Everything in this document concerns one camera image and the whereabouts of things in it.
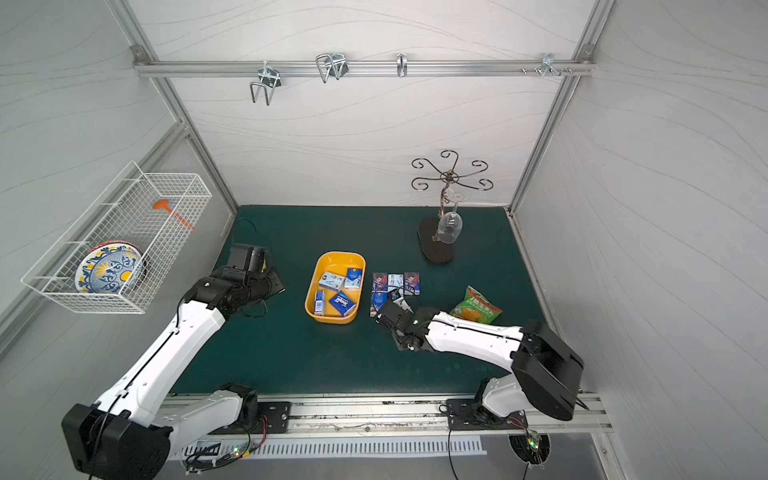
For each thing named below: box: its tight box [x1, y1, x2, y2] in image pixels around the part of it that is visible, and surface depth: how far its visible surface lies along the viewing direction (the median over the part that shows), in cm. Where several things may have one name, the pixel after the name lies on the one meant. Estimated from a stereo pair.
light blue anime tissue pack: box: [318, 271, 345, 292], surface depth 98 cm
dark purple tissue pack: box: [404, 272, 421, 296], surface depth 98 cm
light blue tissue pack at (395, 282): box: [387, 273, 405, 292], surface depth 98 cm
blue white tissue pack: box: [344, 268, 363, 289], surface depth 99 cm
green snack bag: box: [450, 285, 503, 324], surface depth 90 cm
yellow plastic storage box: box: [304, 251, 366, 324], surface depth 97 cm
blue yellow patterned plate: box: [75, 240, 147, 294], surface depth 62 cm
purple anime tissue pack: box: [372, 272, 388, 293], surface depth 98 cm
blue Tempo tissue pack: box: [328, 290, 357, 317], surface depth 92 cm
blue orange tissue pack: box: [369, 292, 388, 317], surface depth 95 cm
